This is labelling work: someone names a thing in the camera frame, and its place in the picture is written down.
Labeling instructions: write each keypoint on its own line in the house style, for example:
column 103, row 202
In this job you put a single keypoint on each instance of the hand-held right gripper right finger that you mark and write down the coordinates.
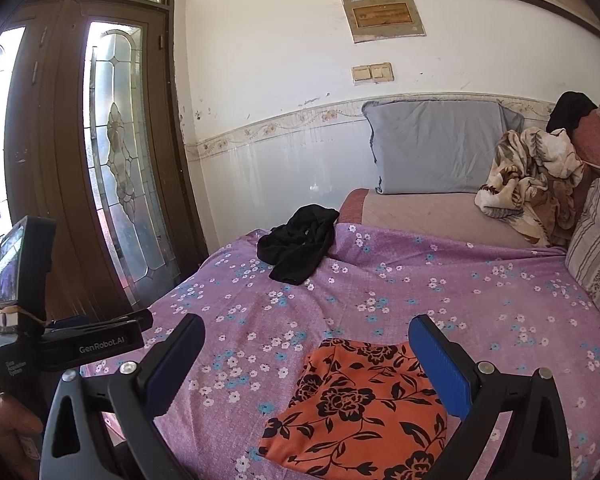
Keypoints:
column 440, row 370

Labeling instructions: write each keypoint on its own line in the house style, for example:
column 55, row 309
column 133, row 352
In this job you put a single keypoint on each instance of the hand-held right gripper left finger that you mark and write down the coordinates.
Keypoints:
column 175, row 360

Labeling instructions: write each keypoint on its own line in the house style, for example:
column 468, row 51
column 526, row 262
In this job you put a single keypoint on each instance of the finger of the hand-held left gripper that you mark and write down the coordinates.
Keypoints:
column 125, row 319

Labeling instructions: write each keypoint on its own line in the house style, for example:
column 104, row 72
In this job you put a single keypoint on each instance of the orange black floral shirt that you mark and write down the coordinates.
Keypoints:
column 360, row 410

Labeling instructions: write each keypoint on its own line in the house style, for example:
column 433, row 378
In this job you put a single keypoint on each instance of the person's left hand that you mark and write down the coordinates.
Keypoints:
column 5, row 425

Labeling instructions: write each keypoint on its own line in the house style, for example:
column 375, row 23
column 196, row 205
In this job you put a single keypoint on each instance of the purple floral bedsheet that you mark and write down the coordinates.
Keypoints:
column 430, row 280

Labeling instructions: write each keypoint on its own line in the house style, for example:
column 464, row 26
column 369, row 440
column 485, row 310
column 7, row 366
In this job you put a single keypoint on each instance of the pink beige mattress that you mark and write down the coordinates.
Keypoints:
column 430, row 215

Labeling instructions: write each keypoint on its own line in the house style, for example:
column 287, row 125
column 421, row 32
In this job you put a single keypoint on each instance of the wooden door with leaded glass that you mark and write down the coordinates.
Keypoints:
column 15, row 135
column 70, row 160

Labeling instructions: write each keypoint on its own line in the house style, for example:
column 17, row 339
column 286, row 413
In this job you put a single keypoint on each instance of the black crumpled cloth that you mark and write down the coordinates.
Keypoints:
column 300, row 245

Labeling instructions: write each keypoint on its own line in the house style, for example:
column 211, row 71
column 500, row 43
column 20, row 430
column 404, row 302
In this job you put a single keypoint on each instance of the striped floral cushion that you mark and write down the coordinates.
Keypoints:
column 597, row 250

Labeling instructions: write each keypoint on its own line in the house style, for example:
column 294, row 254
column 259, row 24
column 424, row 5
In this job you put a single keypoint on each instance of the beige brown floral blanket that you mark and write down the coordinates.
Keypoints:
column 525, row 180

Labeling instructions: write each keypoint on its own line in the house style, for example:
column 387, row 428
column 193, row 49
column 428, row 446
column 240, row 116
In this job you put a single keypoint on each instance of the grey pillow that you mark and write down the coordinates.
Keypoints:
column 440, row 145

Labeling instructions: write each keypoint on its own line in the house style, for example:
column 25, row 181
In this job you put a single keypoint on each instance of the pink sofa backrest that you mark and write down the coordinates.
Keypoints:
column 595, row 140

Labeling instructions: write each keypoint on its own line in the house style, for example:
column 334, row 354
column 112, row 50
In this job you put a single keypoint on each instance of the black garment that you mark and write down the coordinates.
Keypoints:
column 572, row 107

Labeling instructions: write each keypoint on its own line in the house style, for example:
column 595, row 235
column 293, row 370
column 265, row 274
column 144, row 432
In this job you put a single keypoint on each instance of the cream light switch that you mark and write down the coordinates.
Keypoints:
column 382, row 71
column 361, row 73

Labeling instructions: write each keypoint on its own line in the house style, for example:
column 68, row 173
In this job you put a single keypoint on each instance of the small framed wall picture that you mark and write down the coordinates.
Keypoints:
column 382, row 15

